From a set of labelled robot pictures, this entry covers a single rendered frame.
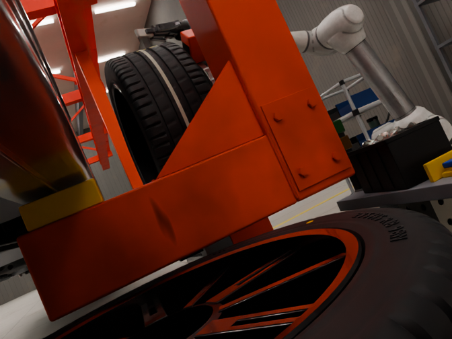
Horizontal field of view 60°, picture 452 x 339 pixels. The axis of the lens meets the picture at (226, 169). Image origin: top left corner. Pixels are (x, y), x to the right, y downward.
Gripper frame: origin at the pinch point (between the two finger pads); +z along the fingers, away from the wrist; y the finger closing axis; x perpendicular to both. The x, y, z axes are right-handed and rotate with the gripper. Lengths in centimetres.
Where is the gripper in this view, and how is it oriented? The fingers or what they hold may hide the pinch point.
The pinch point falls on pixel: (144, 33)
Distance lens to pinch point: 157.5
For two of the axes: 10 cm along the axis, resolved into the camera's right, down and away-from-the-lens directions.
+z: -6.8, 2.8, -6.7
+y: -6.1, 2.9, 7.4
